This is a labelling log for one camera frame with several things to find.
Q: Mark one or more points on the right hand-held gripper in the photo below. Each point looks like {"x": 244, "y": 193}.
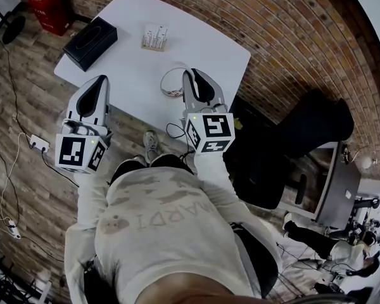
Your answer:
{"x": 218, "y": 127}

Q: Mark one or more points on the red box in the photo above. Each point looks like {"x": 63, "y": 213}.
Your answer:
{"x": 50, "y": 11}

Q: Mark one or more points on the person's black trousers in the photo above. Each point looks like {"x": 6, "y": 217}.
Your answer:
{"x": 166, "y": 161}

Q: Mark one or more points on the clear tape roll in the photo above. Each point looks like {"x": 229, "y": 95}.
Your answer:
{"x": 172, "y": 93}

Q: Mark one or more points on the black round stand base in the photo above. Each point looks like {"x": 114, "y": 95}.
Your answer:
{"x": 13, "y": 30}

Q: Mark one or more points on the person's light sweatshirt torso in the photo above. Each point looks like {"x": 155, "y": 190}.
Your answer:
{"x": 168, "y": 230}

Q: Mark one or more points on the white power strip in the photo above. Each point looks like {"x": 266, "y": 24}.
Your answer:
{"x": 39, "y": 142}
{"x": 14, "y": 229}

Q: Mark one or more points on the person's right forearm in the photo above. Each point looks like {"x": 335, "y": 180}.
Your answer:
{"x": 212, "y": 173}

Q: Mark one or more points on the small yellow item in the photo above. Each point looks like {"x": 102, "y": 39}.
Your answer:
{"x": 238, "y": 123}

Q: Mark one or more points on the black tissue box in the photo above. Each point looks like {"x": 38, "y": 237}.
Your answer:
{"x": 90, "y": 43}

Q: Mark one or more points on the person's left forearm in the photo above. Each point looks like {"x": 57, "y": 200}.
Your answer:
{"x": 90, "y": 198}

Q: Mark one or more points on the dark grey desk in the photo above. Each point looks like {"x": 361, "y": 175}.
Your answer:
{"x": 339, "y": 185}

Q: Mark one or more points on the person's grey shoe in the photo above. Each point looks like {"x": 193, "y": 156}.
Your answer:
{"x": 151, "y": 144}

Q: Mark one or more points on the black office chair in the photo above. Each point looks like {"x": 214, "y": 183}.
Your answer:
{"x": 301, "y": 125}

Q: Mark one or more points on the rack of white tubes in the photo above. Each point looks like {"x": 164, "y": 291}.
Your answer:
{"x": 154, "y": 38}

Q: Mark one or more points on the white globe desk lamp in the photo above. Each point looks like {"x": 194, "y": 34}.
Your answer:
{"x": 365, "y": 162}

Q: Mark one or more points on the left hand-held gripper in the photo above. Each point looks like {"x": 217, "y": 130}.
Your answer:
{"x": 71, "y": 152}

